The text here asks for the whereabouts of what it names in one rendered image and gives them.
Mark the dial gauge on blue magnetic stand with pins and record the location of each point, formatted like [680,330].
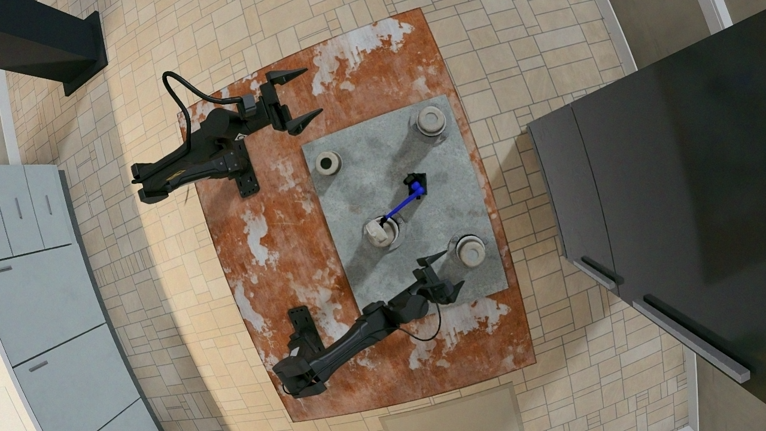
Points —
[415,189]

